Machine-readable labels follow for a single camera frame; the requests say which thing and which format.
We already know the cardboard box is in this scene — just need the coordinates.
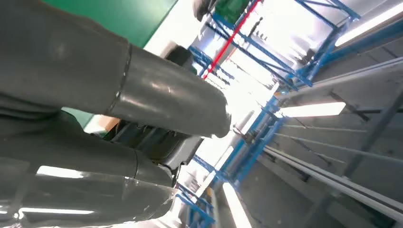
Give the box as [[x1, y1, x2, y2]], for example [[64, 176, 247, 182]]
[[83, 114, 121, 134]]

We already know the white table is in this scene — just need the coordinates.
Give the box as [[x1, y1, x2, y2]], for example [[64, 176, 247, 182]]
[[143, 0, 205, 59]]

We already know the long red bar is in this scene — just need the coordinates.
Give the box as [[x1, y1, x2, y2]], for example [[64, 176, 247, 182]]
[[202, 0, 262, 80]]

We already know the green plastic crate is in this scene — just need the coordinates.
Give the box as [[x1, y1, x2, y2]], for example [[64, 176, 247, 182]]
[[217, 0, 251, 23]]

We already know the blue steel rack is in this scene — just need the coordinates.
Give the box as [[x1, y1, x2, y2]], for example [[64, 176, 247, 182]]
[[174, 94, 286, 228], [189, 0, 361, 89]]

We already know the ceiling light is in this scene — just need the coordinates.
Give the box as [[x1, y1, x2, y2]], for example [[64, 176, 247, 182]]
[[222, 182, 252, 228], [278, 101, 346, 119], [335, 2, 403, 48]]

